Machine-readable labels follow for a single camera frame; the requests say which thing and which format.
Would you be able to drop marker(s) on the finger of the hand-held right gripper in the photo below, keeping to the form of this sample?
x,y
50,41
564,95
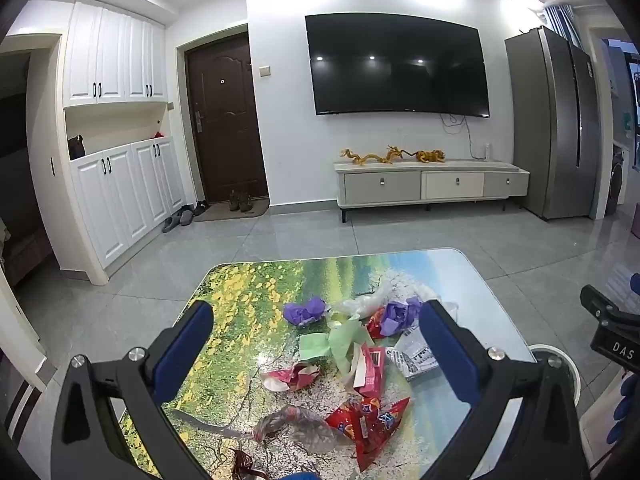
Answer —
x,y
597,302

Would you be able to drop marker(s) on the beige wall switch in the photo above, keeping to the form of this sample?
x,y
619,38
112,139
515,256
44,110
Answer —
x,y
264,70

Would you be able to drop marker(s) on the pair of black shoes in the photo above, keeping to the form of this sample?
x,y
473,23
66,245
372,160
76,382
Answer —
x,y
201,206

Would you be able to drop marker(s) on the grey slipper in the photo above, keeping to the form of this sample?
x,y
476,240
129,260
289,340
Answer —
x,y
172,223
186,217

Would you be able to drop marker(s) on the washing machine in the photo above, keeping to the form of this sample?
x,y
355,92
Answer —
x,y
617,180

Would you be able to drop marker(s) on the striped curtain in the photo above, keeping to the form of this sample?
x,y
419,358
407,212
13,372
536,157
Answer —
x,y
560,22

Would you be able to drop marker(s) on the dark brown door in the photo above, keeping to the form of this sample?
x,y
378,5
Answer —
x,y
227,125

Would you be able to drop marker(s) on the dark brown wrapper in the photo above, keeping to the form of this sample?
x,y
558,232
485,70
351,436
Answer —
x,y
246,465

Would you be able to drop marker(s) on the white round trash bin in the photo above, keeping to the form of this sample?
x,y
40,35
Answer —
x,y
571,375

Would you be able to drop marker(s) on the red and white wrapper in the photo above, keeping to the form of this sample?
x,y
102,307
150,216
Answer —
x,y
290,378

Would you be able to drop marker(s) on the small red wrapper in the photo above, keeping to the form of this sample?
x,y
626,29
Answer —
x,y
374,328

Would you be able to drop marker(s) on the person's right hand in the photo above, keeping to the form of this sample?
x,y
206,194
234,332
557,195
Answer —
x,y
627,405

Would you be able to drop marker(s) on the white printed carton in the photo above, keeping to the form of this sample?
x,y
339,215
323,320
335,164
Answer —
x,y
412,355

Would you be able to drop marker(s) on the purple stool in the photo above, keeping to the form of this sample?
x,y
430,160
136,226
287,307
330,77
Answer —
x,y
636,225

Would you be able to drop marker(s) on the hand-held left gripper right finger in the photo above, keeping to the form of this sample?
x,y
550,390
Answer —
x,y
440,345

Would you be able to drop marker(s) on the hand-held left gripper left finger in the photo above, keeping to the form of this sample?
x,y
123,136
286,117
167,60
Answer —
x,y
185,350

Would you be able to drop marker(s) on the white cabinet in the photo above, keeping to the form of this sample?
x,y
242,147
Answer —
x,y
115,55
125,195

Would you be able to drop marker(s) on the brown shoe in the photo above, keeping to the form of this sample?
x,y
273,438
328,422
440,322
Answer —
x,y
234,201
246,202

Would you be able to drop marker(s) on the red snack bag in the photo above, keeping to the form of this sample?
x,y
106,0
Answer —
x,y
370,425

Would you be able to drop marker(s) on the white bottle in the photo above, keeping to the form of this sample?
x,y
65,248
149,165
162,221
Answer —
x,y
488,152

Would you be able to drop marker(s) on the grey refrigerator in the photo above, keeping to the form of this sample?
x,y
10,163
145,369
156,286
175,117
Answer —
x,y
550,125

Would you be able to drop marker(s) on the landscape print table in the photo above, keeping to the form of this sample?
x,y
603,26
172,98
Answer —
x,y
250,310

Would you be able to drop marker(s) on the dark bag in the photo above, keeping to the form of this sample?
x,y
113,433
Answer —
x,y
76,149

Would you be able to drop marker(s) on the white plastic bag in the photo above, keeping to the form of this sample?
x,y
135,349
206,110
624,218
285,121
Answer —
x,y
365,302

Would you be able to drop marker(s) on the wall-mounted black television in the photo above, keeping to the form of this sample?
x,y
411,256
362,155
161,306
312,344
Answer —
x,y
397,65

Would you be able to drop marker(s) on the purple paper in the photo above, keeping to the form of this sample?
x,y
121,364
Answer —
x,y
397,317
305,311

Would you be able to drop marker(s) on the green paper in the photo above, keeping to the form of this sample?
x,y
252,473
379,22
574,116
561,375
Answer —
x,y
340,342

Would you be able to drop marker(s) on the brown doormat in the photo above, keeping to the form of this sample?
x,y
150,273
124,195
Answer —
x,y
215,214

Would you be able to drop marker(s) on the white lower cabinet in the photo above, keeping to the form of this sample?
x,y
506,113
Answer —
x,y
125,195

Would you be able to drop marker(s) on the white upper cabinet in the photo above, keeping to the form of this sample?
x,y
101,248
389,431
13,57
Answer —
x,y
115,55

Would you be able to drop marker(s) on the pink carton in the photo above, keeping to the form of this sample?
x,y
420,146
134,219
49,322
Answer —
x,y
372,367

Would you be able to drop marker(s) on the grey and cream television stand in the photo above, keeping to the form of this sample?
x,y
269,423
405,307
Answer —
x,y
430,185

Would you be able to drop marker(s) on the clear plastic wrapper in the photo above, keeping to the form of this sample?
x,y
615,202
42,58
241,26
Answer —
x,y
295,422

